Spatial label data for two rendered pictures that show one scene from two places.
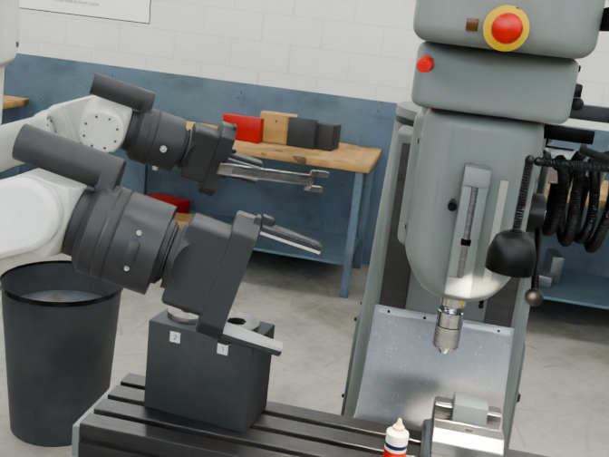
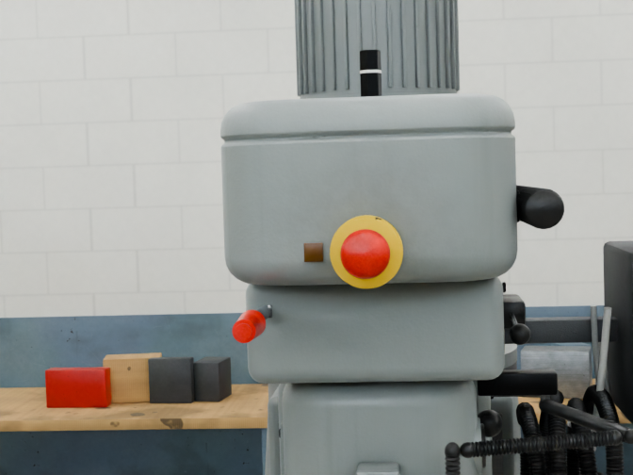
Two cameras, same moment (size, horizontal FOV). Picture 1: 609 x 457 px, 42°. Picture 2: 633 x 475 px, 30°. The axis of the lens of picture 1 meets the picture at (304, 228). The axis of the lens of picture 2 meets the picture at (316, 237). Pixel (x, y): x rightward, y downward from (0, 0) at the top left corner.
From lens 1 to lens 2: 0.19 m
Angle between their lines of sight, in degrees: 13
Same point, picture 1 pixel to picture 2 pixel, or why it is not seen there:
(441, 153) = (316, 452)
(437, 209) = not seen: outside the picture
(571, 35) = (472, 247)
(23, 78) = not seen: outside the picture
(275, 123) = (127, 372)
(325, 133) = (207, 375)
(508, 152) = (423, 434)
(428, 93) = (273, 363)
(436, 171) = not seen: outside the picture
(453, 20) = (283, 249)
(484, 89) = (361, 342)
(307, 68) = (168, 280)
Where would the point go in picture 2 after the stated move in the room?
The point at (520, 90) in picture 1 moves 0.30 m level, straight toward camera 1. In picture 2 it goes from (418, 335) to (387, 398)
